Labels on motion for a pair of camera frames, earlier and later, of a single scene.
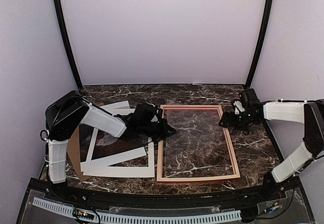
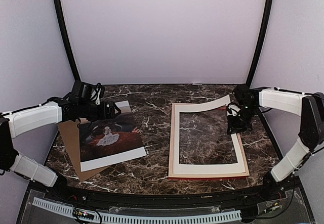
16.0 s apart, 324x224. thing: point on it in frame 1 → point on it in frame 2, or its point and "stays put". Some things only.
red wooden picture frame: x=235 y=176 → x=200 y=147
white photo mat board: x=101 y=166 → x=177 y=169
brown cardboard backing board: x=74 y=152 stays put
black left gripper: x=164 y=132 → x=104 y=115
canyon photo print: x=108 y=143 stays put
